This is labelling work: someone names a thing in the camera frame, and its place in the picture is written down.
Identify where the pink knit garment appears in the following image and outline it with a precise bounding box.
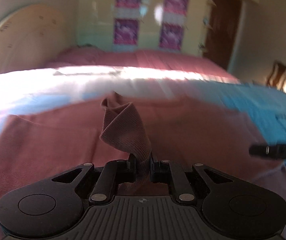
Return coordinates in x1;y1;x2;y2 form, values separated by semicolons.
0;93;282;198

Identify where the light blue patterned bedsheet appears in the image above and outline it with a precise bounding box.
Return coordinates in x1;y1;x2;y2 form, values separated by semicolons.
0;65;286;240

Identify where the wooden chair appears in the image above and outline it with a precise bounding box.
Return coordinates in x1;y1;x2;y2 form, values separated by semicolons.
266;60;286;90

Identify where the pink bed cover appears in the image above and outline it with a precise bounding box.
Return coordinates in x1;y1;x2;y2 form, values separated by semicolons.
44;46;240;83

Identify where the purple poster bottom right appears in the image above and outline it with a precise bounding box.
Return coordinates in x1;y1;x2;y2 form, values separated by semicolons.
159;23;184;51

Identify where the purple poster bottom left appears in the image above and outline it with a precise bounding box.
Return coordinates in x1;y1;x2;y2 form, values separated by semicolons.
114;18;139;45

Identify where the brown wooden door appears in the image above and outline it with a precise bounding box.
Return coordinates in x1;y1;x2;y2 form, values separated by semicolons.
203;0;242;70

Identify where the cream curved headboard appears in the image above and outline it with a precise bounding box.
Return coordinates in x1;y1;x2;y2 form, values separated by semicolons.
0;3;75;74

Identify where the purple poster top right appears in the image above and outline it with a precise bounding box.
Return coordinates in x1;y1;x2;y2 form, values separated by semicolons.
164;0;189;16

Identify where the white corner shelf unit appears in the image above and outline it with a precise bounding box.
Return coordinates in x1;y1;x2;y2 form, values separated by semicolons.
198;0;216;56

